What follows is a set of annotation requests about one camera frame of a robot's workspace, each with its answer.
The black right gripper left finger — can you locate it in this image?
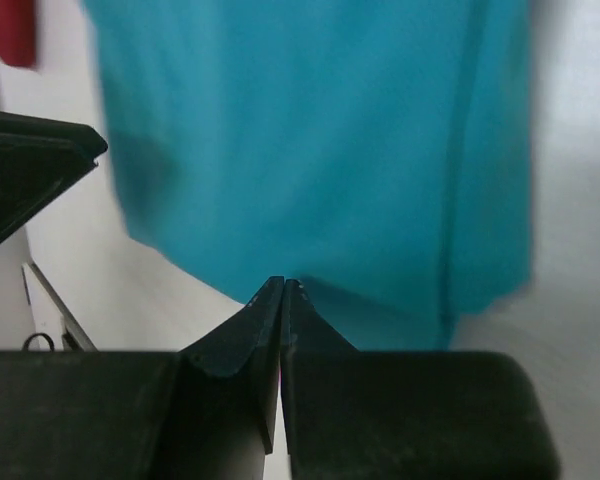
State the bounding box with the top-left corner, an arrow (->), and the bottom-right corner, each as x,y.
0,277 -> 284,479

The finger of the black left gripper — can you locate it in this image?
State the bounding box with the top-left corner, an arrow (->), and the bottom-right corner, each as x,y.
0,111 -> 108,244

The aluminium table rail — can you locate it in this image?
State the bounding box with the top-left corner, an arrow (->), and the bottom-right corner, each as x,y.
22,262 -> 97,352

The teal t shirt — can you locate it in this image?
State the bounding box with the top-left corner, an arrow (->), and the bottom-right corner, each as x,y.
84,1 -> 532,350

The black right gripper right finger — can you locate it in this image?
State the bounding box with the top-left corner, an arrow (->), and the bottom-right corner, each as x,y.
281,280 -> 561,479

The red t shirt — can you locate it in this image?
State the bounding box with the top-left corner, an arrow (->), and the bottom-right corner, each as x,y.
0,0 -> 37,69

